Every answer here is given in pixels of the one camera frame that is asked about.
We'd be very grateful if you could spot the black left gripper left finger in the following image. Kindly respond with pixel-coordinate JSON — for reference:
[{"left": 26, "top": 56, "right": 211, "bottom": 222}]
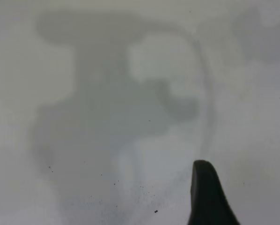
[{"left": 188, "top": 160, "right": 241, "bottom": 225}]

